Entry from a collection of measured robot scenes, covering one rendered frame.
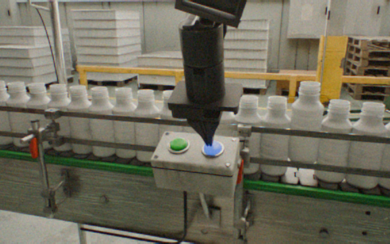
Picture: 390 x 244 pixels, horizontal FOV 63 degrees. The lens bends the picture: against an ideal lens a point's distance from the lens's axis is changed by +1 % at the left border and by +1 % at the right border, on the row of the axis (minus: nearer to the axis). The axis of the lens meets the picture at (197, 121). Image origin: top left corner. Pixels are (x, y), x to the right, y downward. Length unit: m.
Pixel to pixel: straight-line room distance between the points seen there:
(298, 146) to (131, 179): 0.38
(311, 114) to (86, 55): 6.68
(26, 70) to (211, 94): 6.50
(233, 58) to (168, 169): 5.55
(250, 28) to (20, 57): 4.25
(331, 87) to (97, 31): 4.54
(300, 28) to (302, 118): 6.72
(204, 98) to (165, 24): 7.74
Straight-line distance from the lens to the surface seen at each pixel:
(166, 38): 8.18
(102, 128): 0.78
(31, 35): 7.90
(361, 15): 7.48
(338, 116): 0.67
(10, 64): 7.07
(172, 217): 0.77
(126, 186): 0.78
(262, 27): 5.96
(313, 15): 7.36
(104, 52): 6.94
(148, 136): 0.73
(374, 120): 0.68
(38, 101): 0.88
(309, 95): 0.64
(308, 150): 0.67
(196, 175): 0.53
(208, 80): 0.43
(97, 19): 6.95
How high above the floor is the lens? 1.32
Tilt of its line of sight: 18 degrees down
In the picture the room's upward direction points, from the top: straight up
